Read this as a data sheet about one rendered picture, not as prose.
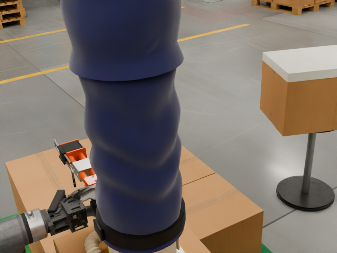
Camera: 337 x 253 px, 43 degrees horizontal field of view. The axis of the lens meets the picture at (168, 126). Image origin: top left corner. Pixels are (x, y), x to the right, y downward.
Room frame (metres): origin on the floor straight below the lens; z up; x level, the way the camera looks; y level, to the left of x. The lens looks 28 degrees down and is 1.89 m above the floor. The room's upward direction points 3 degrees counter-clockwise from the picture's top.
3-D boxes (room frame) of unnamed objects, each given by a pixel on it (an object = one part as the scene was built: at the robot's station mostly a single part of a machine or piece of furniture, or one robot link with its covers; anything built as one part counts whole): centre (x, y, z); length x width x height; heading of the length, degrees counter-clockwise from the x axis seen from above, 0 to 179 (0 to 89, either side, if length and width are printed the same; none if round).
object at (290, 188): (2.46, -0.95, 0.31); 0.40 x 0.40 x 0.62
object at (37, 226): (0.98, 0.40, 1.08); 0.09 x 0.05 x 0.10; 29
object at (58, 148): (1.32, 0.38, 1.08); 0.31 x 0.03 x 0.05; 29
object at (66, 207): (1.01, 0.32, 1.08); 0.12 x 0.09 x 0.08; 119
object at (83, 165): (1.27, 0.30, 1.07); 0.07 x 0.07 x 0.04; 29
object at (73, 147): (1.39, 0.36, 1.08); 0.08 x 0.07 x 0.05; 29
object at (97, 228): (0.86, 0.08, 1.19); 0.23 x 0.23 x 0.04
